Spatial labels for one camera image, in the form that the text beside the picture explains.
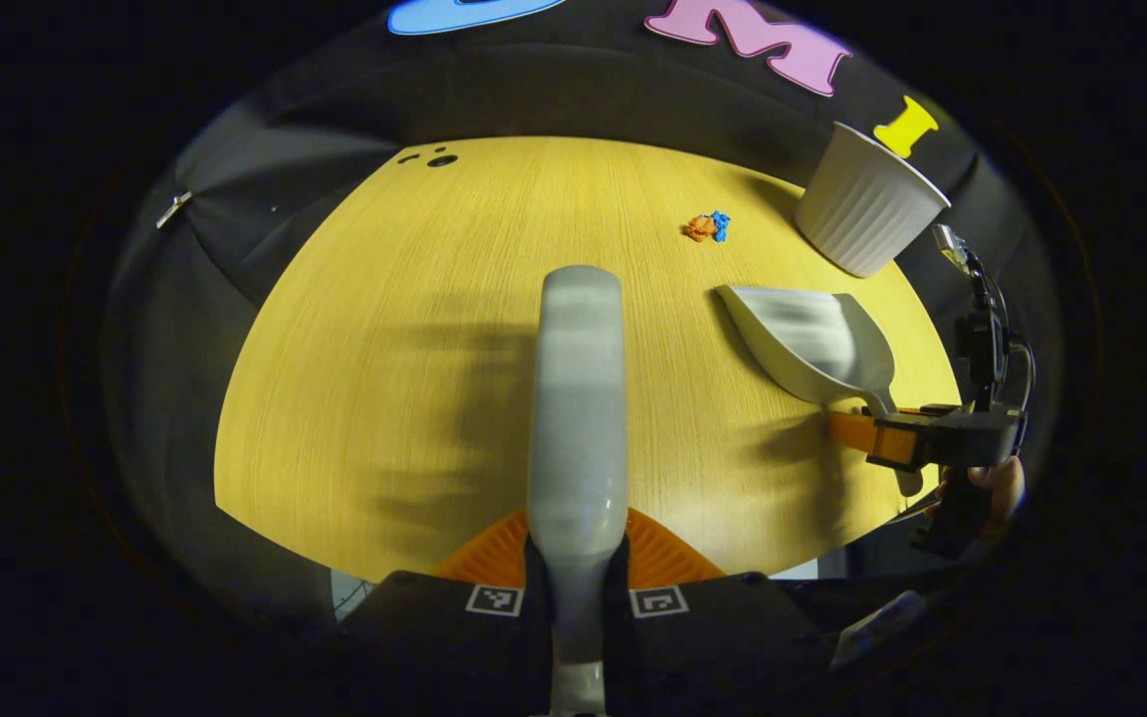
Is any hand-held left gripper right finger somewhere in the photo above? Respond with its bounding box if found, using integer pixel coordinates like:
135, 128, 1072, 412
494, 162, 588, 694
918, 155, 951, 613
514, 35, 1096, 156
603, 506, 835, 717

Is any white plastic dustpan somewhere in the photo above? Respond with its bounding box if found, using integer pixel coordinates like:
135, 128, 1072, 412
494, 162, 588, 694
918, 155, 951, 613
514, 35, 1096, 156
716, 284, 925, 497

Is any white ribbed garbage bin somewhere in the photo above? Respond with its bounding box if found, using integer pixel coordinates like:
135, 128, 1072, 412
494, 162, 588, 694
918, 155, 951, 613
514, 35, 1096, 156
795, 121, 951, 278

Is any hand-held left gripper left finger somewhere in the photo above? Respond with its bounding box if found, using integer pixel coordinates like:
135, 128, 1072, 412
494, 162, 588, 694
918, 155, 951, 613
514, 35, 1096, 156
333, 506, 555, 717

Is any wooden desktop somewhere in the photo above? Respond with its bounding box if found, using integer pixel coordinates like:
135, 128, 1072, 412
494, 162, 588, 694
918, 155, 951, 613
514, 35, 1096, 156
213, 136, 963, 584

